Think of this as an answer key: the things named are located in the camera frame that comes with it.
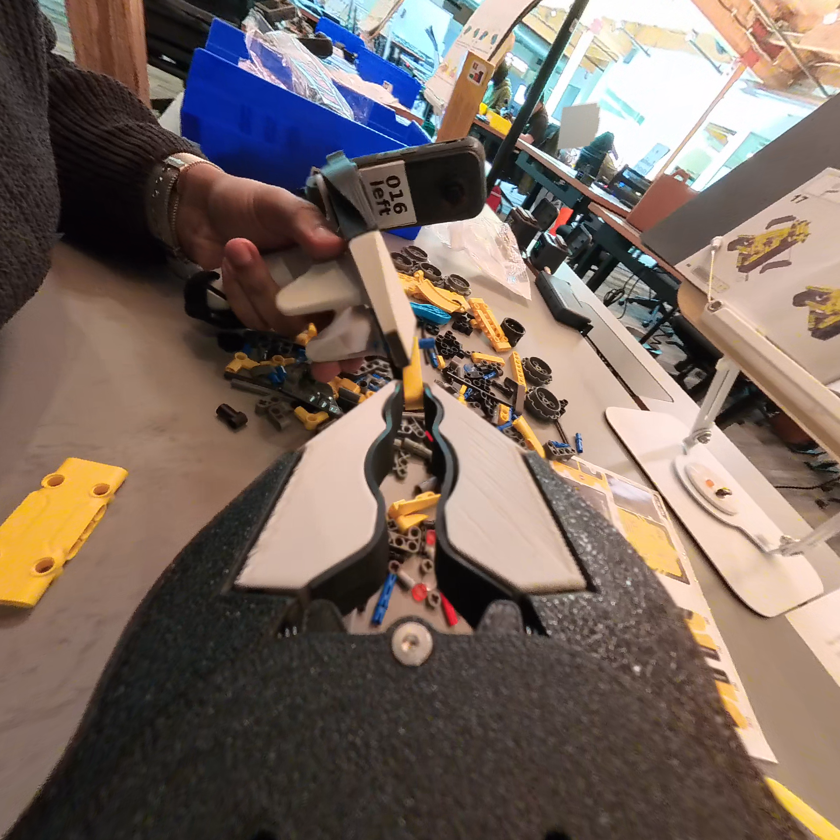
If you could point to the person's left hand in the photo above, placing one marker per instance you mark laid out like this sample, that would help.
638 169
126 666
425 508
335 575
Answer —
249 216

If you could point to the black backing board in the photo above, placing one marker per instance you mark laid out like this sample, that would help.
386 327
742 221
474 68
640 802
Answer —
754 170

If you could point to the metal wristwatch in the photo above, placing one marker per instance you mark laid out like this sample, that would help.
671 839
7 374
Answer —
164 197

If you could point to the pile of toy building parts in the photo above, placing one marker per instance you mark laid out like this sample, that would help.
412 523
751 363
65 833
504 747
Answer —
485 315

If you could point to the black pole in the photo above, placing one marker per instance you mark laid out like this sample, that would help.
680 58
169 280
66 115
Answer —
531 98

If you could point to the brown bag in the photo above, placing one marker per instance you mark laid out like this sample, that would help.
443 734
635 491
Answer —
659 203

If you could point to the white book stand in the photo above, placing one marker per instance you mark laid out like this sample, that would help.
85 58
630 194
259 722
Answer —
722 558

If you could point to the yellow toy connector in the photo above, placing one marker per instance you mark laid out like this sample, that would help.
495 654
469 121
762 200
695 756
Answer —
412 377

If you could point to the cardboard box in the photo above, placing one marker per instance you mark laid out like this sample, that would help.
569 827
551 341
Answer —
466 98

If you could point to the long brown desk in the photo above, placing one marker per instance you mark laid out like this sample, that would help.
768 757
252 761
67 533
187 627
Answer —
590 190

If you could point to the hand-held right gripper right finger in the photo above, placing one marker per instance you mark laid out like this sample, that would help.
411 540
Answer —
505 518

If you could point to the black power adapter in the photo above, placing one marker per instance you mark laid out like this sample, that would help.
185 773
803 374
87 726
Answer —
561 298

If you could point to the yellow printed sticker sheet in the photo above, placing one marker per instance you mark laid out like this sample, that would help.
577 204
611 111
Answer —
649 525

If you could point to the clear plastic bag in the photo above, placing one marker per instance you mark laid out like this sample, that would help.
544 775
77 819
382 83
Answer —
492 256
295 72

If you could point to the blue plastic bin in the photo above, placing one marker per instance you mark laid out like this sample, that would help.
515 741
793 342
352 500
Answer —
262 131
387 72

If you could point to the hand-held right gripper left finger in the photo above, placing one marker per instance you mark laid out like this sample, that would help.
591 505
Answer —
321 512

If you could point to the instruction booklet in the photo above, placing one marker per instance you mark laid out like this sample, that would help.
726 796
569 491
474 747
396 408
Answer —
781 262

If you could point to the wooden post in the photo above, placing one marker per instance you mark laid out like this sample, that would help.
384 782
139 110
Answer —
111 46

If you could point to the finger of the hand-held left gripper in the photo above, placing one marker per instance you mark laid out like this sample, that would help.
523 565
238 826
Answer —
387 295

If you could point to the yellow toy panel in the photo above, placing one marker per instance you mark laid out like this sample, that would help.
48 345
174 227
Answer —
59 525

